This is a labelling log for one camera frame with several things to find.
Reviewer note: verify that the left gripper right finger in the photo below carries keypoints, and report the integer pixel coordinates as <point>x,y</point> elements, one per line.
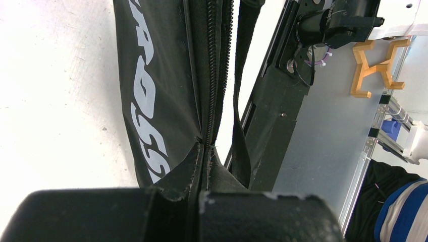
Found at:
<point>219,181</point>

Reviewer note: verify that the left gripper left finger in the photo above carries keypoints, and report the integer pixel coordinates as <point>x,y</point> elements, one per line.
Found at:
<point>183,182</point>

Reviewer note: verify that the black Crossway racket bag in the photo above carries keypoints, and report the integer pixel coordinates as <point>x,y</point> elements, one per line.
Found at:
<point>173,61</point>

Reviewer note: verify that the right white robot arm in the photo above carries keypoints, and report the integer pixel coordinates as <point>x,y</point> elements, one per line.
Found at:
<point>337,23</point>

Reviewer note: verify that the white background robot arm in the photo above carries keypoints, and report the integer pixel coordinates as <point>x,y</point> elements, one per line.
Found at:
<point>415,147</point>

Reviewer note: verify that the person in striped shirt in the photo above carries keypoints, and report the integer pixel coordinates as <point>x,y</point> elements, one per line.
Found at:
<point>391,206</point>

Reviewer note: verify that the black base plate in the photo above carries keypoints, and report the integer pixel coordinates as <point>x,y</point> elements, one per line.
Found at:
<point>262,132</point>

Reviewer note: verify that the orange plastic frame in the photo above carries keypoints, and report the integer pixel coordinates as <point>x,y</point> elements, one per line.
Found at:
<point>363,69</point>

